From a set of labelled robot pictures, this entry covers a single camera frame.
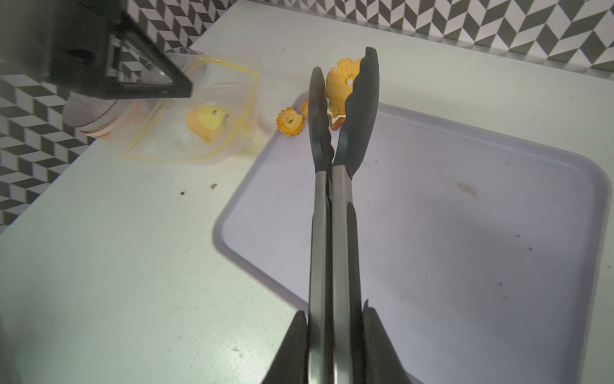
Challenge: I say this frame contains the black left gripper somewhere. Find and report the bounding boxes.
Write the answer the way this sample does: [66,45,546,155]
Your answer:
[1,1,193,99]

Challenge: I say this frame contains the ribbed glass bowl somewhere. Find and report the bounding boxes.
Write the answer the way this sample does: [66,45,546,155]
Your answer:
[62,92,145,139]

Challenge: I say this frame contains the yellow rose swirl cookie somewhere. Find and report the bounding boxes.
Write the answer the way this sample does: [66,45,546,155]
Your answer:
[276,107,305,136]

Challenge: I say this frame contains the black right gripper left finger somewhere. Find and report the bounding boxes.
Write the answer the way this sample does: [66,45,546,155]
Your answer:
[262,310,309,384]

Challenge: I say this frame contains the tan round flower cookie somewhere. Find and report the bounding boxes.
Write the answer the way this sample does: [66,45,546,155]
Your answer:
[325,58,361,121]

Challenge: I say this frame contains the brown iced star cookie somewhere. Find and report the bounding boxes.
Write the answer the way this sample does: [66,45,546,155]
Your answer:
[327,110,346,131]

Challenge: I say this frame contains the lilac plastic tray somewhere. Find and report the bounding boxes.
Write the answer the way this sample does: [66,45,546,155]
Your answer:
[212,90,612,384]

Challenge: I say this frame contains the steel black-tipped tongs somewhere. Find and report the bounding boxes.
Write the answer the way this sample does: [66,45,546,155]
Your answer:
[306,47,380,383]

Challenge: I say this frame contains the clear bag yellow chick print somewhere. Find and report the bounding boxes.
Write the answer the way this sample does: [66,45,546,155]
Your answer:
[107,52,260,165]

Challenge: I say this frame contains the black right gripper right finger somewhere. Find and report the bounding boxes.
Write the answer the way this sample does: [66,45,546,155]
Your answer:
[362,301,412,384]

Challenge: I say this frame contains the orange swirl cookie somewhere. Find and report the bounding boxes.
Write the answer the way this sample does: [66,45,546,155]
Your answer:
[301,99,309,120]

